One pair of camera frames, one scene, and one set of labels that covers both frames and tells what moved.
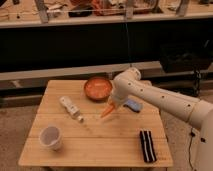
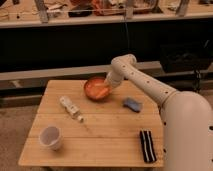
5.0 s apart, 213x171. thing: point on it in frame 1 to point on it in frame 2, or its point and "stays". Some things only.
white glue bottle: [74, 111] stays
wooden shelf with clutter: [69, 13] stays
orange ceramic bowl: [98, 89] stays
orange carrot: [107, 110] to [99, 92]
